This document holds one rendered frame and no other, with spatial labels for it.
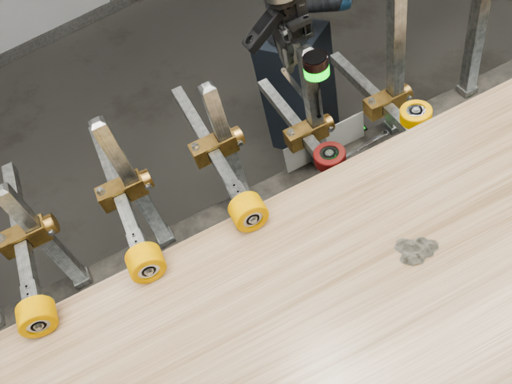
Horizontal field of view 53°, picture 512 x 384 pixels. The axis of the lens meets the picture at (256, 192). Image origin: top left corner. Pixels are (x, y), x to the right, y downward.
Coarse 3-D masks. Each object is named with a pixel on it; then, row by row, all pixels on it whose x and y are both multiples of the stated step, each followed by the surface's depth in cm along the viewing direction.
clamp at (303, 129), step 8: (304, 120) 139; (328, 120) 138; (288, 128) 138; (296, 128) 138; (304, 128) 137; (312, 128) 137; (320, 128) 137; (328, 128) 138; (288, 136) 136; (296, 136) 136; (304, 136) 136; (320, 136) 139; (288, 144) 139; (296, 144) 137
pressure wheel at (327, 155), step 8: (320, 144) 128; (328, 144) 127; (336, 144) 126; (320, 152) 126; (328, 152) 125; (336, 152) 125; (344, 152) 124; (320, 160) 124; (328, 160) 124; (336, 160) 123; (344, 160) 125; (320, 168) 125; (328, 168) 124
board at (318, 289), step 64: (448, 128) 124; (320, 192) 119; (384, 192) 116; (448, 192) 112; (192, 256) 115; (256, 256) 112; (320, 256) 109; (384, 256) 106; (448, 256) 103; (64, 320) 111; (128, 320) 108; (192, 320) 105; (256, 320) 102; (320, 320) 100; (384, 320) 97; (448, 320) 95
